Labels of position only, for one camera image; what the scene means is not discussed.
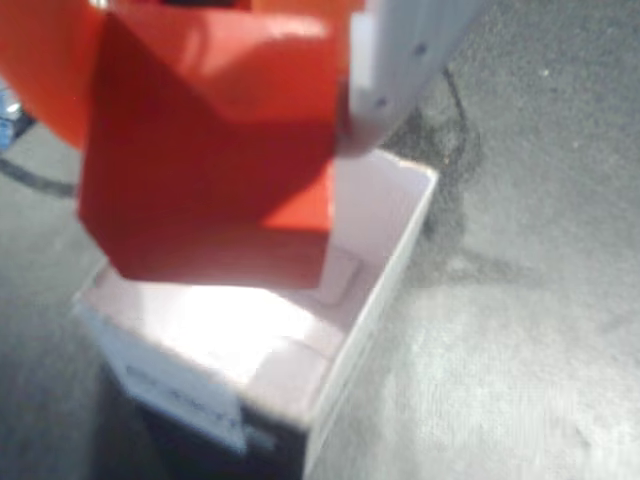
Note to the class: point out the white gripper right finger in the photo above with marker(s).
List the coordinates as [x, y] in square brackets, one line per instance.
[400, 65]

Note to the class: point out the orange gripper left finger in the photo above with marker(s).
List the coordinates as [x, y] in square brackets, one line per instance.
[45, 65]

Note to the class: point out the red cube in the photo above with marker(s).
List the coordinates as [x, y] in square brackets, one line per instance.
[210, 150]

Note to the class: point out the white cardboard box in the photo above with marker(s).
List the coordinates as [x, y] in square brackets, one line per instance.
[350, 310]

